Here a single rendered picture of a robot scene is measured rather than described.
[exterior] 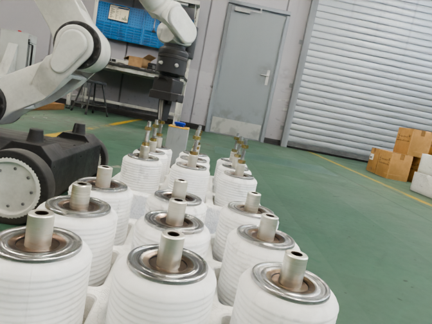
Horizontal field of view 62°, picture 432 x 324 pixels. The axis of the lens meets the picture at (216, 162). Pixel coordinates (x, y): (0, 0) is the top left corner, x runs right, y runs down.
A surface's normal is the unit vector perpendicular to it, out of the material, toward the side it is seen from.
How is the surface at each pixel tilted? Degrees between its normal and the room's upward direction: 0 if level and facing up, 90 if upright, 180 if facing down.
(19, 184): 90
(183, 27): 90
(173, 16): 90
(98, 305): 0
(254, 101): 90
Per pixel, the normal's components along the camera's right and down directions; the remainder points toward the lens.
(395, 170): 0.00, 0.14
